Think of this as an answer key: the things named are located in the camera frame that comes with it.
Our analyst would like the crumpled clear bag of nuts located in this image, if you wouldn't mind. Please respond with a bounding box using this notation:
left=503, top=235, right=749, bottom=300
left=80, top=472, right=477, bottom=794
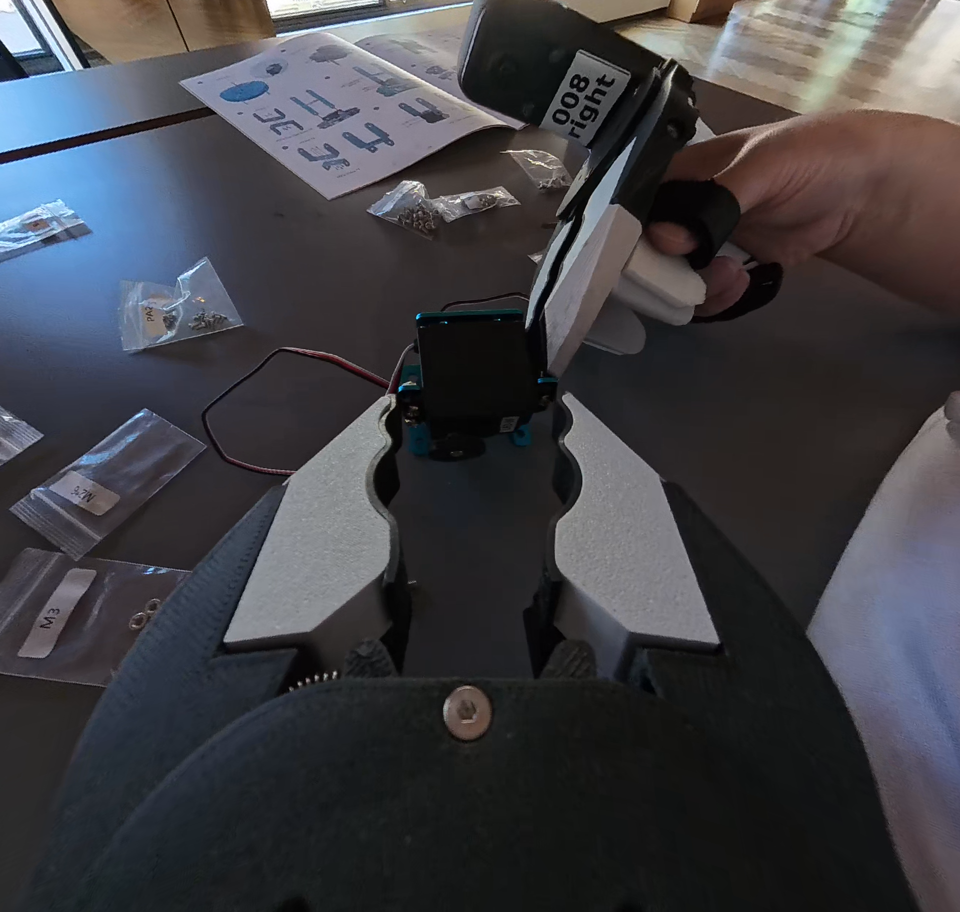
left=366, top=180, right=451, bottom=240

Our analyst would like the person's right forearm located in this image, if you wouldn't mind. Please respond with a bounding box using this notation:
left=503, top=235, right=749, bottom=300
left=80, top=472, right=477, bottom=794
left=862, top=111, right=960, bottom=322

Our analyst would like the servo cable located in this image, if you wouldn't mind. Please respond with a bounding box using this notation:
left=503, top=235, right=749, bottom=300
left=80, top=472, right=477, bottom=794
left=201, top=293, right=530, bottom=476

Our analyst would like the clear labelled flat bag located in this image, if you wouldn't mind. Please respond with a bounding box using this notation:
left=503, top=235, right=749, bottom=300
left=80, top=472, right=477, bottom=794
left=9, top=409, right=207, bottom=560

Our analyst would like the assembly instruction booklet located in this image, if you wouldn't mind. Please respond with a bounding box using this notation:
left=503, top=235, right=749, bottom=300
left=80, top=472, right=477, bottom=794
left=180, top=30, right=530, bottom=202

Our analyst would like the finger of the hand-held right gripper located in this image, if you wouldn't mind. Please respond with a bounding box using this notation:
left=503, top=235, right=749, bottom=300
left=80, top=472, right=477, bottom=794
left=525, top=135, right=644, bottom=380
left=583, top=303, right=648, bottom=355

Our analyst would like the clear bag with two nuts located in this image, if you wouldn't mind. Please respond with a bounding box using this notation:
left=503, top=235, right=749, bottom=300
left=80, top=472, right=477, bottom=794
left=0, top=548, right=192, bottom=688

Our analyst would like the blue servo bracket assembly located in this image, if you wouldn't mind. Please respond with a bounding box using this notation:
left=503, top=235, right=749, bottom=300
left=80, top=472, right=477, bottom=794
left=396, top=310, right=560, bottom=466

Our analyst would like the dark desk with cable flap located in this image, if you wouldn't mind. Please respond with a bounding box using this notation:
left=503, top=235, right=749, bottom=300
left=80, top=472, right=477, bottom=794
left=0, top=36, right=481, bottom=164

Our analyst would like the clear labelled bag of nuts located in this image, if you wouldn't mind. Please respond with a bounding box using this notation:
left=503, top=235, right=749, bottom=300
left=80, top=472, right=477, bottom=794
left=431, top=188, right=521, bottom=224

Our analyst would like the person's right hand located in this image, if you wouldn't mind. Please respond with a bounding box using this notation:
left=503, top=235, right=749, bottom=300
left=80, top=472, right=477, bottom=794
left=646, top=111, right=886, bottom=320

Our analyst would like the clear parts bag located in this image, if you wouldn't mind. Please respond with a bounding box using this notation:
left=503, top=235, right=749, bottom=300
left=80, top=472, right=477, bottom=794
left=0, top=405, right=45, bottom=466

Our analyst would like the clear bag with orange part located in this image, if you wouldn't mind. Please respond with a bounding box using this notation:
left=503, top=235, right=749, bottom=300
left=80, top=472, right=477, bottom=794
left=0, top=199, right=93, bottom=262

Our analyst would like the clear bag of tiny screws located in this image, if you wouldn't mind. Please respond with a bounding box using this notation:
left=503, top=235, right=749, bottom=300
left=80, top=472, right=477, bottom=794
left=120, top=255, right=245, bottom=354

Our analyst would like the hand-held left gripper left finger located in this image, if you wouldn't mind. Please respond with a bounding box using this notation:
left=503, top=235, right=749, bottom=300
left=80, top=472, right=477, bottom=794
left=223, top=394, right=412, bottom=676

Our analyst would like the person's white t-shirt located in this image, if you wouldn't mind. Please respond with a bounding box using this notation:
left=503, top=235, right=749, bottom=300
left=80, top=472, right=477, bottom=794
left=806, top=390, right=960, bottom=912

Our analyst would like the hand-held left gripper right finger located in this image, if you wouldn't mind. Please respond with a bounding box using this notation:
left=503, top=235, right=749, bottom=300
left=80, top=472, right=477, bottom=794
left=536, top=393, right=721, bottom=676

